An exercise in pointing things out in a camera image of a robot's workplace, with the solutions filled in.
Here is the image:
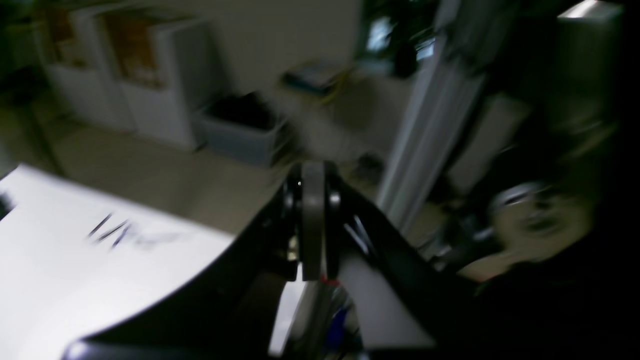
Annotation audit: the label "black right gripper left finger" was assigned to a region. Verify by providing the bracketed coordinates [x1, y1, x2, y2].
[62, 162, 326, 360]

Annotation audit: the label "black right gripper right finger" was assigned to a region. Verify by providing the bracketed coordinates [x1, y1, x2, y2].
[325, 162, 501, 360]

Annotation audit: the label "allen keys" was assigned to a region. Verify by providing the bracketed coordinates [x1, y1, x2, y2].
[87, 212, 176, 251]

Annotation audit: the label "grey storage bin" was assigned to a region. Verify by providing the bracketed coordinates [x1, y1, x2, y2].
[195, 92, 291, 168]

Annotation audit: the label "white cabinet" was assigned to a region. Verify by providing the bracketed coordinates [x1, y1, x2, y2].
[34, 0, 224, 152]

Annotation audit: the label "aluminium frame leg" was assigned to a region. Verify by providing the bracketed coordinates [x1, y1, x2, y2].
[375, 35, 486, 235]

